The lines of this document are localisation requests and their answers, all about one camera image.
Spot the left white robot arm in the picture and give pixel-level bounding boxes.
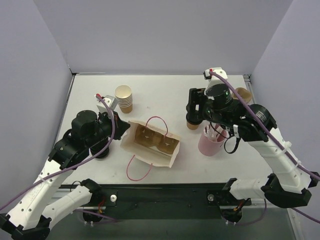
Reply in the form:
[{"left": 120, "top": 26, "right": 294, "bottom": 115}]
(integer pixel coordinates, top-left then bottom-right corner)
[{"left": 0, "top": 110, "right": 130, "bottom": 240}]

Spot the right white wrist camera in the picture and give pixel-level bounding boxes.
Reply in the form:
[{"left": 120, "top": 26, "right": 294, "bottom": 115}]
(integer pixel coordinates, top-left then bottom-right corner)
[{"left": 203, "top": 67, "right": 228, "bottom": 88}]

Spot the stack of black lids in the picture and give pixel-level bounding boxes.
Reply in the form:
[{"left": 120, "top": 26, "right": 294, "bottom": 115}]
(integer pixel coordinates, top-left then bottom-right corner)
[{"left": 90, "top": 145, "right": 110, "bottom": 159}]

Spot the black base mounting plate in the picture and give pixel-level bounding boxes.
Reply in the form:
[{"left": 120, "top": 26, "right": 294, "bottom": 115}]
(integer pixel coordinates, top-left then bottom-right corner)
[{"left": 71, "top": 182, "right": 251, "bottom": 221}]

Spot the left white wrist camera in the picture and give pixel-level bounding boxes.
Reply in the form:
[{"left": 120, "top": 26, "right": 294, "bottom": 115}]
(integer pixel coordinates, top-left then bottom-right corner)
[{"left": 95, "top": 93, "right": 118, "bottom": 113}]

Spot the single brown paper cup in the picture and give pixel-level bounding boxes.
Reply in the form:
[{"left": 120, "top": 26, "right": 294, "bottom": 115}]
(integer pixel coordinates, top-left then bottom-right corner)
[{"left": 186, "top": 121, "right": 200, "bottom": 131}]

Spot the cakes paper gift bag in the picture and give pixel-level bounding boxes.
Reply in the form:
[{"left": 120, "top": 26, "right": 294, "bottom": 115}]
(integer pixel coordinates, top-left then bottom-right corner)
[{"left": 120, "top": 115, "right": 181, "bottom": 182}]

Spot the single pulp cup carrier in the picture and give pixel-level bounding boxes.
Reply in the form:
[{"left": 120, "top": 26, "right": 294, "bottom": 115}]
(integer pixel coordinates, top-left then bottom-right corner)
[{"left": 134, "top": 124, "right": 179, "bottom": 155}]

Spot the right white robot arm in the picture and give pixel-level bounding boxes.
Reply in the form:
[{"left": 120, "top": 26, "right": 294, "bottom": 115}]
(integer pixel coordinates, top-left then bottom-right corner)
[{"left": 186, "top": 83, "right": 317, "bottom": 209}]

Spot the brown pulp cup carrier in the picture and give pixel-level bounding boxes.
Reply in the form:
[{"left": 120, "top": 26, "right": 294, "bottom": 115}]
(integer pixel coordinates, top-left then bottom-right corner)
[{"left": 235, "top": 87, "right": 253, "bottom": 104}]

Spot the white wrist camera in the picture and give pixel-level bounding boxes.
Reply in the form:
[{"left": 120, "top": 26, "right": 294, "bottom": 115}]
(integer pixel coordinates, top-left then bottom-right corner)
[
  {"left": 95, "top": 93, "right": 118, "bottom": 113},
  {"left": 203, "top": 67, "right": 228, "bottom": 88}
]

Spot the pink cup holding straws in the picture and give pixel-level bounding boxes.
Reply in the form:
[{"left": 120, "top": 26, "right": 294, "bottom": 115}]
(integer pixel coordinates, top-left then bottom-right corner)
[{"left": 198, "top": 127, "right": 229, "bottom": 157}]

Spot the stack of brown paper cups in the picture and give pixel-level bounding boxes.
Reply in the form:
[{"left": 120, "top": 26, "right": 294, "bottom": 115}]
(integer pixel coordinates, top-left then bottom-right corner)
[{"left": 115, "top": 85, "right": 133, "bottom": 114}]

